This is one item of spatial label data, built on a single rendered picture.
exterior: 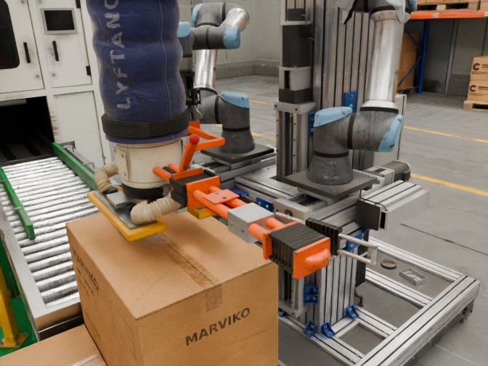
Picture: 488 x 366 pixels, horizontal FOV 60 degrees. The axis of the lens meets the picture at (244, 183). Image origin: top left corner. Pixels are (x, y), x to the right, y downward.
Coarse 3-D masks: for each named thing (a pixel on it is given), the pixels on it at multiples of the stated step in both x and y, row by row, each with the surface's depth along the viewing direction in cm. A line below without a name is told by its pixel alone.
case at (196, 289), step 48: (96, 240) 125; (144, 240) 124; (192, 240) 123; (240, 240) 122; (96, 288) 119; (144, 288) 101; (192, 288) 101; (240, 288) 107; (96, 336) 138; (144, 336) 94; (192, 336) 102; (240, 336) 112
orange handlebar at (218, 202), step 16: (192, 128) 147; (208, 144) 129; (160, 176) 105; (208, 192) 94; (224, 192) 90; (208, 208) 88; (224, 208) 83; (256, 224) 76; (272, 224) 77; (320, 256) 66
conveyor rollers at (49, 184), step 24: (24, 168) 318; (48, 168) 319; (0, 192) 273; (24, 192) 272; (48, 192) 271; (72, 192) 271; (48, 216) 239; (72, 216) 238; (24, 240) 211; (48, 240) 210; (48, 264) 192; (72, 264) 189; (48, 288) 176; (72, 288) 173
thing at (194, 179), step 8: (200, 168) 101; (176, 176) 97; (184, 176) 99; (192, 176) 99; (200, 176) 98; (208, 176) 98; (216, 176) 95; (176, 184) 93; (184, 184) 94; (192, 184) 92; (200, 184) 93; (208, 184) 94; (216, 184) 95; (176, 192) 96; (184, 192) 92; (192, 192) 92; (176, 200) 95; (184, 200) 92; (192, 200) 93
